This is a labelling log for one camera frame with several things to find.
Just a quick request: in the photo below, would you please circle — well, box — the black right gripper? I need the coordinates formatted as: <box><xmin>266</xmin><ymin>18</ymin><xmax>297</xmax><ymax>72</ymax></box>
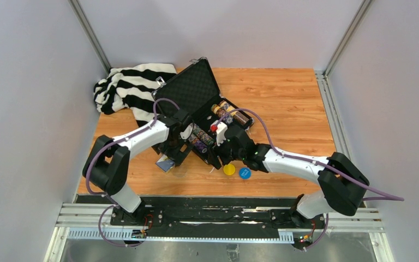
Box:
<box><xmin>207</xmin><ymin>135</ymin><xmax>245</xmax><ymax>169</ymax></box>

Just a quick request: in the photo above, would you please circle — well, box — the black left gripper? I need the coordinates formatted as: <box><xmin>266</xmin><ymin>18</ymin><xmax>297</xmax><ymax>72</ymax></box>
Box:
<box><xmin>152</xmin><ymin>134</ymin><xmax>193</xmax><ymax>166</ymax></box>

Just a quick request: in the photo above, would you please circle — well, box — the blue yellow card deck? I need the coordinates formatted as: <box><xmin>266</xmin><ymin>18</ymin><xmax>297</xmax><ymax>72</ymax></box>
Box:
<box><xmin>155</xmin><ymin>155</ymin><xmax>176</xmax><ymax>172</ymax></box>

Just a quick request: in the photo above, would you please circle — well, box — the blue 10 poker chip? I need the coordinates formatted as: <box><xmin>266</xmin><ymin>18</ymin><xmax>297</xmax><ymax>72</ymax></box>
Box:
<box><xmin>238</xmin><ymin>168</ymin><xmax>252</xmax><ymax>180</ymax></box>

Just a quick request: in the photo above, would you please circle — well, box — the black poker set case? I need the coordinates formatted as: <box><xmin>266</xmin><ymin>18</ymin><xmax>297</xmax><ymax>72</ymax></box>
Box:
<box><xmin>152</xmin><ymin>57</ymin><xmax>254</xmax><ymax>164</ymax></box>

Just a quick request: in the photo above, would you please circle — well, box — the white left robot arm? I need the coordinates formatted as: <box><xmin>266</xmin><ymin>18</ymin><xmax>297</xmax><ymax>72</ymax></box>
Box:
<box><xmin>82</xmin><ymin>109</ymin><xmax>193</xmax><ymax>225</ymax></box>

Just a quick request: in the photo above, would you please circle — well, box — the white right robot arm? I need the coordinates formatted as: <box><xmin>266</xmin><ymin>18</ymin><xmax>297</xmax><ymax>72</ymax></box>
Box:
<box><xmin>210</xmin><ymin>123</ymin><xmax>369</xmax><ymax>228</ymax></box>

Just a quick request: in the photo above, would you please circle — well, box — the yellow round dealer button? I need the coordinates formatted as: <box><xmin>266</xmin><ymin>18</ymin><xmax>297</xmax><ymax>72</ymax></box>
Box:
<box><xmin>223</xmin><ymin>164</ymin><xmax>236</xmax><ymax>176</ymax></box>

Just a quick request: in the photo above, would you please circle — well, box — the purple chip row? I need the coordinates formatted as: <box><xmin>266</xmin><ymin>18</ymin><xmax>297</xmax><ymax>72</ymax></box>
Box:
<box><xmin>188</xmin><ymin>134</ymin><xmax>208</xmax><ymax>153</ymax></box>

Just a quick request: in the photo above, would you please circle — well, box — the clear round plastic disc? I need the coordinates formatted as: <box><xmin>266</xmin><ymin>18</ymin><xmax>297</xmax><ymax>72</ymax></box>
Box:
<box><xmin>170</xmin><ymin>164</ymin><xmax>188</xmax><ymax>178</ymax></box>

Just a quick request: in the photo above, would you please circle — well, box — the multicolour chip row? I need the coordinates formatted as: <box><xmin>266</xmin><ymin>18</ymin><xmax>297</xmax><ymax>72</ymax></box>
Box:
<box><xmin>193</xmin><ymin>124</ymin><xmax>214</xmax><ymax>147</ymax></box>

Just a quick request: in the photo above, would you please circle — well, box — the black white striped cloth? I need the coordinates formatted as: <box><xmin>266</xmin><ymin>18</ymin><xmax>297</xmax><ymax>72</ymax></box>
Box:
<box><xmin>93</xmin><ymin>63</ymin><xmax>177</xmax><ymax>127</ymax></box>

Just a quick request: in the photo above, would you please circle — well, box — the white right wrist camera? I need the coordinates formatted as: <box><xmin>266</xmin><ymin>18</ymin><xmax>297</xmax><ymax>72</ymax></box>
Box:
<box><xmin>210</xmin><ymin>121</ymin><xmax>228</xmax><ymax>146</ymax></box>

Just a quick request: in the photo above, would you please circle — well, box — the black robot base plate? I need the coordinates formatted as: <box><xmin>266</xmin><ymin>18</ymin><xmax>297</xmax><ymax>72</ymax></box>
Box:
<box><xmin>110</xmin><ymin>196</ymin><xmax>325</xmax><ymax>239</ymax></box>

